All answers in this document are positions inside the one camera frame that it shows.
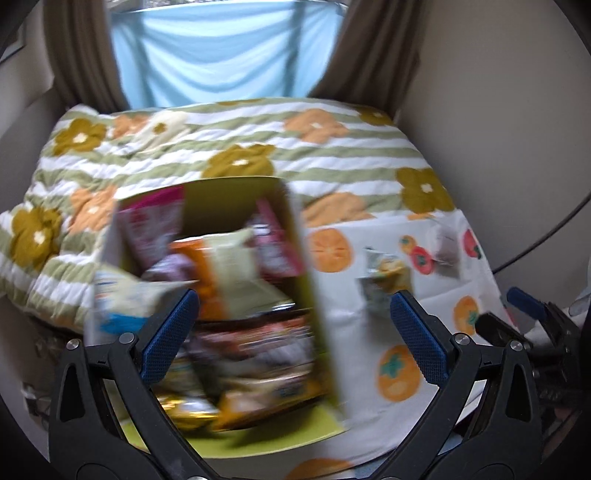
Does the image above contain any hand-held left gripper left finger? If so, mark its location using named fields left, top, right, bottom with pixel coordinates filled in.
left=48, top=288, right=204, bottom=480

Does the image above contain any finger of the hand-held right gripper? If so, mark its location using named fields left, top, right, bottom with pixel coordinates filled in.
left=475, top=313, right=529, bottom=358
left=507, top=287, right=571, bottom=326

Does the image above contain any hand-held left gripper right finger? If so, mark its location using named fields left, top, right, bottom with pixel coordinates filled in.
left=374, top=290, right=543, bottom=480

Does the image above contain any pile of assorted snacks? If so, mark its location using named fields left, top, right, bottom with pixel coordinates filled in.
left=95, top=187, right=324, bottom=432

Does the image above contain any yellow-green cardboard box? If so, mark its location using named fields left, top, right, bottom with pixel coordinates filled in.
left=85, top=175, right=352, bottom=450

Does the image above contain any white persimmon-print cloth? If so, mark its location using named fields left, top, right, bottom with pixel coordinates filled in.
left=281, top=208, right=522, bottom=480

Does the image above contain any grey yellow snack bag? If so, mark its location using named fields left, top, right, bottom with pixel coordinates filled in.
left=360, top=249, right=414, bottom=315

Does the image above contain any small clear brown snack bag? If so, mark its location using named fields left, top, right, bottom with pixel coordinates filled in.
left=434, top=222, right=462, bottom=278

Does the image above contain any floral striped blanket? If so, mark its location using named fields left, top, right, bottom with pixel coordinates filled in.
left=0, top=99, right=455, bottom=333

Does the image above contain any light blue window cloth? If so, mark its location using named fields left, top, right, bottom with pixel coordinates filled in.
left=108, top=0, right=349, bottom=112

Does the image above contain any black cable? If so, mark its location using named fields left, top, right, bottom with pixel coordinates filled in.
left=489, top=196, right=591, bottom=275

